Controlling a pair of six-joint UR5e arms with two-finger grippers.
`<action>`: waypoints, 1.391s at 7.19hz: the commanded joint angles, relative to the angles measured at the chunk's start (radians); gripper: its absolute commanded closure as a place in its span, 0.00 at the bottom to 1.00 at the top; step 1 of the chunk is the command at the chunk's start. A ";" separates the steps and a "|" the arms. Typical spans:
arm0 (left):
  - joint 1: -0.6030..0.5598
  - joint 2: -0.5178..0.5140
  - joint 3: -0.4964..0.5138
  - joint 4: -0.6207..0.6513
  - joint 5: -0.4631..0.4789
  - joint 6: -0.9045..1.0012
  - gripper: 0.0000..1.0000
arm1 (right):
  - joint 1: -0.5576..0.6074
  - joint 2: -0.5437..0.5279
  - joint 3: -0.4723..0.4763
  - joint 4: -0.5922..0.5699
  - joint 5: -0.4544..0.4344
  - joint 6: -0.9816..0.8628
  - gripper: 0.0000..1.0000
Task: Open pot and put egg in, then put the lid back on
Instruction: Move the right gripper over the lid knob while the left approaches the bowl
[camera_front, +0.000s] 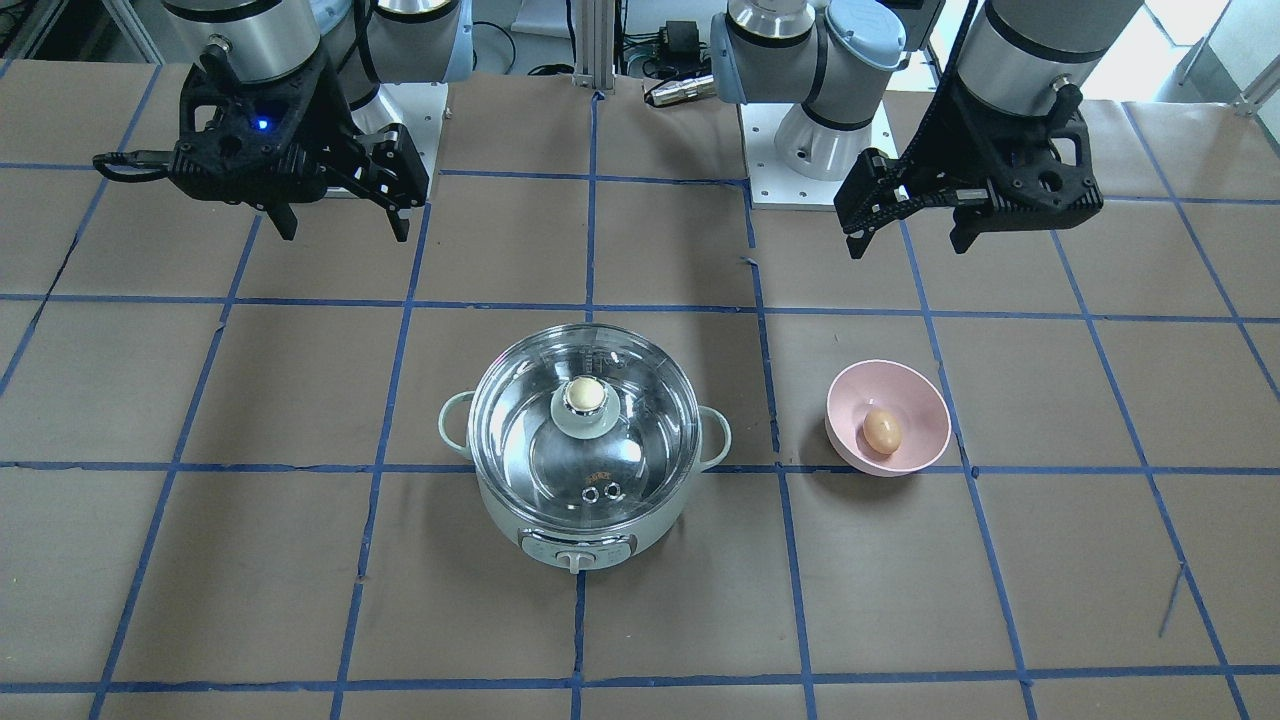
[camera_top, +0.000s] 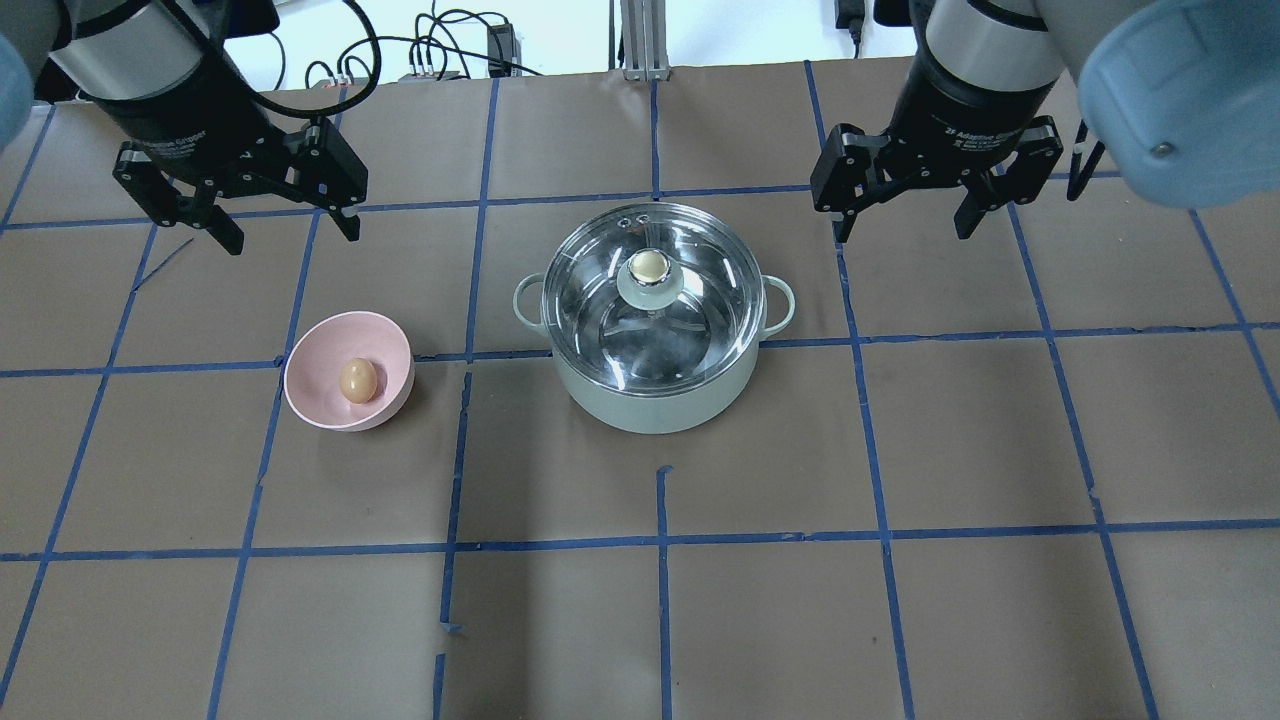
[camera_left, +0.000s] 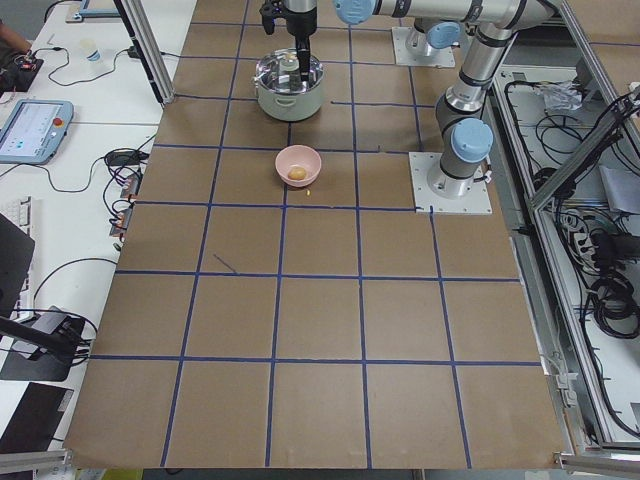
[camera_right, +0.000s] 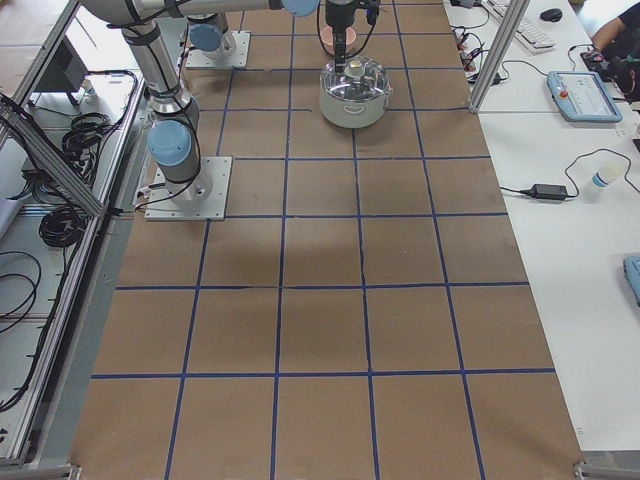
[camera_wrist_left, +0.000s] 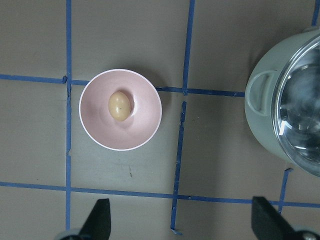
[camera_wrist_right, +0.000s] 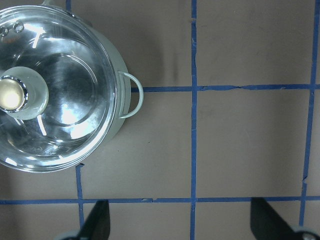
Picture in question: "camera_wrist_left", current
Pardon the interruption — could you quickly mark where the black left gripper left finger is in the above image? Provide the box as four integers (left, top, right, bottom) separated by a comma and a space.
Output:
79, 198, 111, 240

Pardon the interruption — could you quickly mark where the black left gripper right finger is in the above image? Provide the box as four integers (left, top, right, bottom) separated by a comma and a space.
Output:
251, 196, 296, 240

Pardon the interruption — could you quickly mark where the glass pot lid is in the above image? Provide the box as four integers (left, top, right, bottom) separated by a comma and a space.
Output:
273, 34, 320, 177

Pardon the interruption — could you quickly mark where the beige egg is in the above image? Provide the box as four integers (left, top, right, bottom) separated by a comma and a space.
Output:
108, 91, 131, 122

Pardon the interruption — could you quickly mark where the grey-green cooking pot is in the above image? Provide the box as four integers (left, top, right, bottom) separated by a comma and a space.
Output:
244, 27, 320, 163

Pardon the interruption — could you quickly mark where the pink bowl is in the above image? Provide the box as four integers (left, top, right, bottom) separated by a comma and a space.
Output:
78, 69, 162, 151

